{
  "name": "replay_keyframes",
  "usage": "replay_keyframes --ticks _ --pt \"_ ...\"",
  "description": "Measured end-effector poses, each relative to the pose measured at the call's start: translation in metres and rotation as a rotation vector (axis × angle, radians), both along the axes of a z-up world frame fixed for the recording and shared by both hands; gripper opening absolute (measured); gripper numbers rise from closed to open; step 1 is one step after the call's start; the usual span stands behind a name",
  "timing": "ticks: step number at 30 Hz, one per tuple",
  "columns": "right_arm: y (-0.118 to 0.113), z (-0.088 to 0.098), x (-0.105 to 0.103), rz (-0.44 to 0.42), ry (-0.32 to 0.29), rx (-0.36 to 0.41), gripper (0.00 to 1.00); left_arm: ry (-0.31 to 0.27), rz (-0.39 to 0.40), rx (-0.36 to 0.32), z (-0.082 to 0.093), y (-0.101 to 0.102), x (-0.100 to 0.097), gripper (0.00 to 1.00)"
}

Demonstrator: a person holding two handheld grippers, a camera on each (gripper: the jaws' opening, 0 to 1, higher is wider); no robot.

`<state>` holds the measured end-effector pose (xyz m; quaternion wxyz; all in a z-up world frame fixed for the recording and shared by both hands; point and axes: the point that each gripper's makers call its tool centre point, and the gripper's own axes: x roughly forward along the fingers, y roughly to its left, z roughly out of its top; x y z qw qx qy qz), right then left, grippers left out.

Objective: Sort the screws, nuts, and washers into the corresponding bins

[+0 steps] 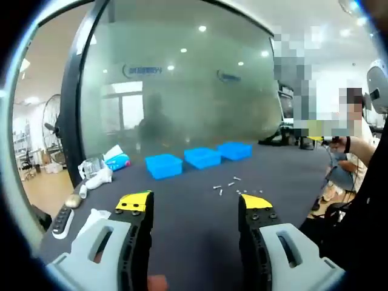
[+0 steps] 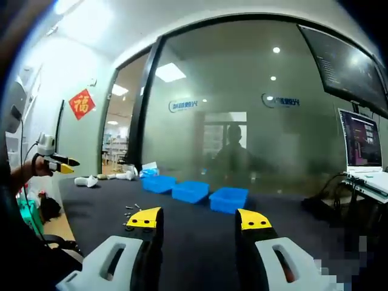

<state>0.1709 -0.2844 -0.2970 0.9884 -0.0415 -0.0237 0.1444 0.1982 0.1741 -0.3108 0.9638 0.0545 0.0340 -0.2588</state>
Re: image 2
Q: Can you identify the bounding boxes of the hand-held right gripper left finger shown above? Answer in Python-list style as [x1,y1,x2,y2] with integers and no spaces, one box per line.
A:
[55,207,165,291]

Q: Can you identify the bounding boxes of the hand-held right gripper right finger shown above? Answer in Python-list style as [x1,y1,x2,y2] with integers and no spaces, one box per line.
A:
[235,208,344,291]

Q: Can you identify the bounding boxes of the screws nuts and washers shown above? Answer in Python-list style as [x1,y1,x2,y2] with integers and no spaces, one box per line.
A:
[122,203,143,227]

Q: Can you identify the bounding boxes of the blue plastic bin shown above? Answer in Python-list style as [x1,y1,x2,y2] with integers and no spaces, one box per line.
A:
[142,175,178,195]
[209,187,249,215]
[171,181,210,204]

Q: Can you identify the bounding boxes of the person's left hand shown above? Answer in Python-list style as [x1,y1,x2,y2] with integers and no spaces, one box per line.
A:
[36,158,55,177]

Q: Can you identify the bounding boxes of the black vertical bar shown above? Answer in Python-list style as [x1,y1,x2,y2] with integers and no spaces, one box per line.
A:
[56,99,65,158]

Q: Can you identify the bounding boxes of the large white game controller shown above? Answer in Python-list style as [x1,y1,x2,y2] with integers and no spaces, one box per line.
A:
[75,175,99,187]

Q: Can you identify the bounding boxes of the black bag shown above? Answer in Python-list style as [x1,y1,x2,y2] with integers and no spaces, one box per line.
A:
[41,196,63,221]

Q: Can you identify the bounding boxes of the grey chest device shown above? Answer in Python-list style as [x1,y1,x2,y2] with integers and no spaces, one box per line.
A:
[4,81,28,134]

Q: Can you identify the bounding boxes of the green bag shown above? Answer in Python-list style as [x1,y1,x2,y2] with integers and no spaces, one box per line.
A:
[16,196,43,237]

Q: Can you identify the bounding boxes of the black chair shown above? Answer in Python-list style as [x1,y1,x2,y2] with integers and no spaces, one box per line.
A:
[42,235,84,264]

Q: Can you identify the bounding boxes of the tissue pack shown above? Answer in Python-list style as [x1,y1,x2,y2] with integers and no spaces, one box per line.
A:
[139,162,160,178]

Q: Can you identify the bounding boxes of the person in black shirt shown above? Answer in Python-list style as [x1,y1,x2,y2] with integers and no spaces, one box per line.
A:
[0,169,84,291]

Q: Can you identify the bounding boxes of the open laptop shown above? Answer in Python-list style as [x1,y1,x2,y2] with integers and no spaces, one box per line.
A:
[337,107,388,204]

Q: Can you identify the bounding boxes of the black left wrist strap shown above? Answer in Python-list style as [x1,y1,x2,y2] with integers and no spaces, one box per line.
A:
[32,153,42,176]

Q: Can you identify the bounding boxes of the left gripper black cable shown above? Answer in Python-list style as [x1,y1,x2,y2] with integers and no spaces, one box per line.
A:
[20,141,49,243]

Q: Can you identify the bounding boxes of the red paper wall decoration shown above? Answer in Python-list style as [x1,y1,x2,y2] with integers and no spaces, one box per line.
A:
[69,89,96,121]

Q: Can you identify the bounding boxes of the black glass wall frame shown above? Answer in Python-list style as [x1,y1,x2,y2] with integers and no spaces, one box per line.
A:
[129,13,301,172]

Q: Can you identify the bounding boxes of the wall monitor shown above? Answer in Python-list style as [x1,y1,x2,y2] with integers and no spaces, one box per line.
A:
[298,24,388,119]

